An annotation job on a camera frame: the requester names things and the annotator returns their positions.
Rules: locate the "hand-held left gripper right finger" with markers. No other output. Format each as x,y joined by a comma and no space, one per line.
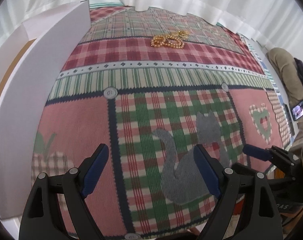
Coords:
207,172

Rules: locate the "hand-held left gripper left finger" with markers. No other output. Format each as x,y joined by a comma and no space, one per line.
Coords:
95,172

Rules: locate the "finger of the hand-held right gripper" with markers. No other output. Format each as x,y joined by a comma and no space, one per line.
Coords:
254,152
244,168

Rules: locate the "white cardboard box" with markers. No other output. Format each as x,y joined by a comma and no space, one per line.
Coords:
36,92

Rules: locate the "orange object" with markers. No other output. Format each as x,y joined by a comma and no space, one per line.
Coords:
237,206

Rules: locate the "smartphone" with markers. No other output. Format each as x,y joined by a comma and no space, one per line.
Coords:
300,110

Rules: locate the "patchwork plaid blanket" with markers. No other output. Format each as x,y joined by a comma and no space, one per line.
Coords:
141,117

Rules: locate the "person's leg in khaki pants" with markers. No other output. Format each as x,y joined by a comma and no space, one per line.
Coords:
284,67

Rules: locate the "purple cloth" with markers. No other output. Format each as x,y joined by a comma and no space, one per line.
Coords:
302,70

